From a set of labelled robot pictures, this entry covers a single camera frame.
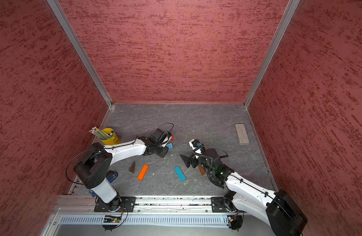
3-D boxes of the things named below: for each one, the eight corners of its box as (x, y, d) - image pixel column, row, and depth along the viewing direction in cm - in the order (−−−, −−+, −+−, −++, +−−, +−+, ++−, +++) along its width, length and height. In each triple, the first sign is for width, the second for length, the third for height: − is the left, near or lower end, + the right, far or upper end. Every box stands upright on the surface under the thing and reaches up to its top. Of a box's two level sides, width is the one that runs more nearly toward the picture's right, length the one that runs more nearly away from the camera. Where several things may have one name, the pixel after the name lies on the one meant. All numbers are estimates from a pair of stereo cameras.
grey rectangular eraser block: (239, 145, 99) (240, 142, 97) (234, 125, 110) (235, 123, 107) (248, 145, 99) (250, 142, 97) (242, 125, 110) (243, 123, 107)
